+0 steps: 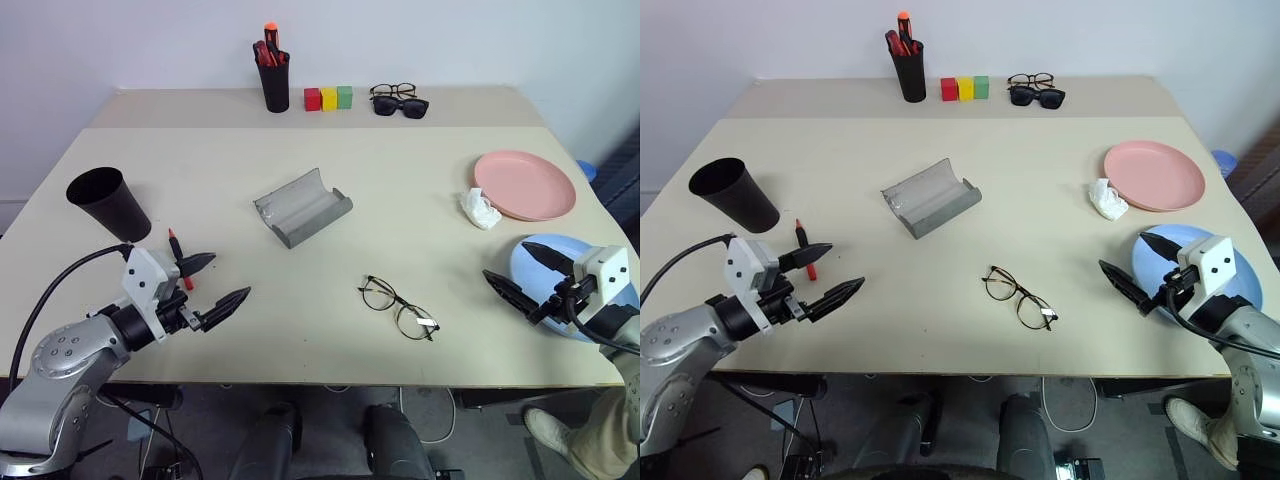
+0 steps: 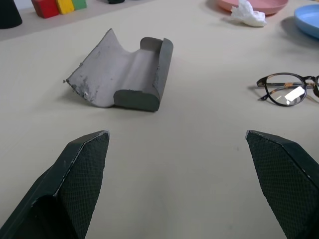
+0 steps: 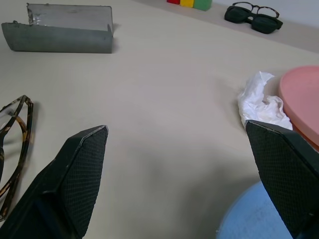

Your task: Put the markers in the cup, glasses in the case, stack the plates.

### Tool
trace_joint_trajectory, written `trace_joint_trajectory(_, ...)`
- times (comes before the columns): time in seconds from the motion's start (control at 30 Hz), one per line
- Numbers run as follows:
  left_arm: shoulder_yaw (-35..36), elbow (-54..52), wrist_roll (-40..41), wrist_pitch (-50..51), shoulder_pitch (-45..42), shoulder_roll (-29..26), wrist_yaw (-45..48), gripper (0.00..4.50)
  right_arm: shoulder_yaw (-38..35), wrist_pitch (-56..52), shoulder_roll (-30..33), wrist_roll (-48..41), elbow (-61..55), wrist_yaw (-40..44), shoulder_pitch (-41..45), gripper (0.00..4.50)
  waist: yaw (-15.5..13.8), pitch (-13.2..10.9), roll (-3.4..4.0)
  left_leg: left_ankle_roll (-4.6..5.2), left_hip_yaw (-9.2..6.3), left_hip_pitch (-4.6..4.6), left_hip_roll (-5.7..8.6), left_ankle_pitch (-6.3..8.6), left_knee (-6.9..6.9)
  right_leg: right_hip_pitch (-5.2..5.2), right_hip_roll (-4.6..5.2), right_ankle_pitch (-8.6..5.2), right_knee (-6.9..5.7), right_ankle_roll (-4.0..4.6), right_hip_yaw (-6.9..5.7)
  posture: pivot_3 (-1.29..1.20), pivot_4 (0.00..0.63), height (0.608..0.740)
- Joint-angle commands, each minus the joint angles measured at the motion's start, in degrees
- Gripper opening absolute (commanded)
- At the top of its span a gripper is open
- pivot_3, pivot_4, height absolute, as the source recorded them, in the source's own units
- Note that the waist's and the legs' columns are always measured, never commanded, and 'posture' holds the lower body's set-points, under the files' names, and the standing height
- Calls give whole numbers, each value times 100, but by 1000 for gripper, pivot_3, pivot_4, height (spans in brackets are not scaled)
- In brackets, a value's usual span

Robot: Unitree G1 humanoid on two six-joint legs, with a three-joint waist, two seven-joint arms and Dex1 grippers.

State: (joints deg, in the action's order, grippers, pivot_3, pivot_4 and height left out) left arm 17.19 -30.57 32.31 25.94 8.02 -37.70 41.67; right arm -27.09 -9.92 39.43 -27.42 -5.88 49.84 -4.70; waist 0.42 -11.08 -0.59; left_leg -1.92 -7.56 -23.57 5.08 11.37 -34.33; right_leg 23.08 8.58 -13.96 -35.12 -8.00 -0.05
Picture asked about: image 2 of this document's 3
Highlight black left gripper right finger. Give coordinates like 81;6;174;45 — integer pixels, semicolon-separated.
245;129;319;239

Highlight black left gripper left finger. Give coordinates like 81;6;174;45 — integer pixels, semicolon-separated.
0;129;111;239

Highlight white tissue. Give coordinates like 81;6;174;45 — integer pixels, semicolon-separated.
230;0;268;27

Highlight tortoiseshell round eyeglasses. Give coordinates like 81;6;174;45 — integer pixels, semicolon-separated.
256;72;319;107

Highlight grey open glasses case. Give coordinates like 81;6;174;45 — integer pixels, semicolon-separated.
62;28;174;113

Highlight blue plate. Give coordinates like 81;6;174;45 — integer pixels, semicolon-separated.
294;4;319;40

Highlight pink plate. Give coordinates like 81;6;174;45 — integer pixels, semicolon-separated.
215;0;290;16

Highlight black cone-shaped object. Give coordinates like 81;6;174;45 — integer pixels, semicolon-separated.
0;0;23;30

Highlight red block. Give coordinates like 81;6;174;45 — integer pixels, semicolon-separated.
30;0;60;19

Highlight yellow block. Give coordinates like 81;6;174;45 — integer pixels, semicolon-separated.
55;0;75;15

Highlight green block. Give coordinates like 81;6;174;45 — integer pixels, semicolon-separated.
72;0;88;11

